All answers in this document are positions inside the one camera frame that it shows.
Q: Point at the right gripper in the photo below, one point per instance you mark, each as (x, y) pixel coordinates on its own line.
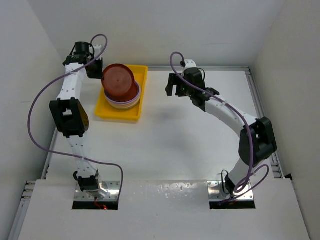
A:
(173, 81)

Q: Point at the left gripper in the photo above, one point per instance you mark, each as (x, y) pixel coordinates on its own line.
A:
(99, 75)

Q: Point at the dark red plate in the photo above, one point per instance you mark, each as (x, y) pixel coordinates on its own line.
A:
(118, 80)
(130, 95)

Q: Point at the lavender plate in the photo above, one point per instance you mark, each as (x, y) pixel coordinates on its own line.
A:
(126, 102)

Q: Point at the pink plate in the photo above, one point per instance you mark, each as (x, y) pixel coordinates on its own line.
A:
(123, 105)

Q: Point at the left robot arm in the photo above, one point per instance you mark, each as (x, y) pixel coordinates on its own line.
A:
(70, 117)

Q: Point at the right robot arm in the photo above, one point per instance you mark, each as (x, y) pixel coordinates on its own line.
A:
(257, 140)

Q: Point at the yellow plastic bin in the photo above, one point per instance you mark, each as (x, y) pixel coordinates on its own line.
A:
(105, 110)

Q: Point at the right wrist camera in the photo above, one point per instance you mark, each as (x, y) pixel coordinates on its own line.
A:
(187, 64)

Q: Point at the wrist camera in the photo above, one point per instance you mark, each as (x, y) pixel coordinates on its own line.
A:
(96, 50)
(187, 64)

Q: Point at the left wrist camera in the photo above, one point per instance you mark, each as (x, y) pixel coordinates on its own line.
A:
(96, 50)

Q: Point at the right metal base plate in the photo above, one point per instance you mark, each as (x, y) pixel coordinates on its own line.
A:
(216, 193)

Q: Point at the metal base plate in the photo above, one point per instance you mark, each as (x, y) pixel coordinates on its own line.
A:
(216, 193)
(109, 193)

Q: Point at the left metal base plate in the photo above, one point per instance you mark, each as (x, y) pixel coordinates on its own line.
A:
(109, 193)

